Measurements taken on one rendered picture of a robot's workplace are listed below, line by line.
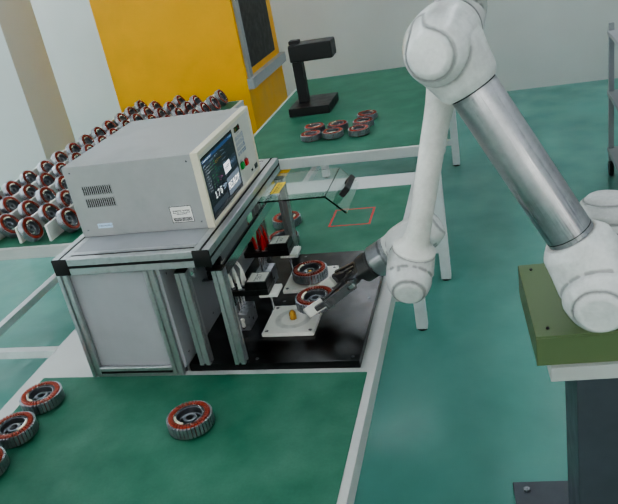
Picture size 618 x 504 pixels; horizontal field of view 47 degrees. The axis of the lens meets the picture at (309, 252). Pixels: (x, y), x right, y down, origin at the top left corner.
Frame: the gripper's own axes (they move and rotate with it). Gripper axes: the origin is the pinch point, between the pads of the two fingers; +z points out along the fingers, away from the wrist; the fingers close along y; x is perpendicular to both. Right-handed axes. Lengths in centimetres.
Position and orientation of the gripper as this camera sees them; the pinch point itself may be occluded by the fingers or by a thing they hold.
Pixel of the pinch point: (316, 299)
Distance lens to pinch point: 198.0
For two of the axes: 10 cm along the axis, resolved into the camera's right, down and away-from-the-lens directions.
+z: -7.4, 5.0, 4.4
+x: -6.3, -7.4, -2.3
